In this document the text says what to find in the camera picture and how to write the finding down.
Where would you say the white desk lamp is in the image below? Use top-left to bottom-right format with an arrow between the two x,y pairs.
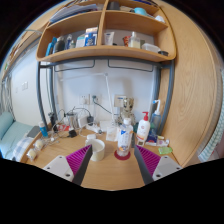
63,71 -> 116,125

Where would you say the wooden shelf unit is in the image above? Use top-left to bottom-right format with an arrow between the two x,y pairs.
35,0 -> 178,64

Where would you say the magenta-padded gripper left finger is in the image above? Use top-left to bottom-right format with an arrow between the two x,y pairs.
43,144 -> 95,187

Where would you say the flat tube package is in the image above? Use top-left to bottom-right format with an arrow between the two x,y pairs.
144,139 -> 171,148

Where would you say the white power strip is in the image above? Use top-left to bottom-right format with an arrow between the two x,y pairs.
85,123 -> 103,134

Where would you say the clear plastic drink bottle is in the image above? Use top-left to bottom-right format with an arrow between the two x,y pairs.
116,117 -> 134,158

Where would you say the black handheld device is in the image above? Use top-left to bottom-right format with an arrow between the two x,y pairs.
48,112 -> 58,130

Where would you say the striped hanging towel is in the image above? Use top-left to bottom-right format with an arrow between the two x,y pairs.
199,71 -> 224,162

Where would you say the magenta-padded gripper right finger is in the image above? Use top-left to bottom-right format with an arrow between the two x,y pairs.
133,144 -> 183,186

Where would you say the tree creature figurine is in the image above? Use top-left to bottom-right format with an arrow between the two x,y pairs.
117,97 -> 137,126

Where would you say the white tape roll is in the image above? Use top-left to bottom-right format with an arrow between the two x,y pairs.
34,138 -> 46,151
26,148 -> 38,161

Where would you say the flat round red coaster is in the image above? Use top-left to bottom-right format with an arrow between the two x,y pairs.
113,149 -> 132,161

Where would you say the light teal bed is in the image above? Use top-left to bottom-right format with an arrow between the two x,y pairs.
0,111 -> 36,162

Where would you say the white tissue pack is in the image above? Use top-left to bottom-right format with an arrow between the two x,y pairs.
105,124 -> 119,143

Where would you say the small black block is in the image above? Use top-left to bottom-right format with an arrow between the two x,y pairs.
68,129 -> 79,139

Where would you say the small blue bottle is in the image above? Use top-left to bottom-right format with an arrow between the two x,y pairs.
37,120 -> 49,139

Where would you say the white charger block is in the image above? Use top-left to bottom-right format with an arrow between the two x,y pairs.
77,114 -> 88,129

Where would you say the small blue box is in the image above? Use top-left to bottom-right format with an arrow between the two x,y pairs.
147,133 -> 159,145

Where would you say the blue nozzle squeeze bottle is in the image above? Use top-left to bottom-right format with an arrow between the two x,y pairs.
149,99 -> 163,135

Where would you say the green cloth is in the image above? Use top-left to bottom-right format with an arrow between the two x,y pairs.
157,146 -> 174,156

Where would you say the cream white cup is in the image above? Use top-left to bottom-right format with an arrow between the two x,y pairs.
84,138 -> 106,162

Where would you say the white red-pump lotion bottle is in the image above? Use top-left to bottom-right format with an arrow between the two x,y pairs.
135,111 -> 152,146

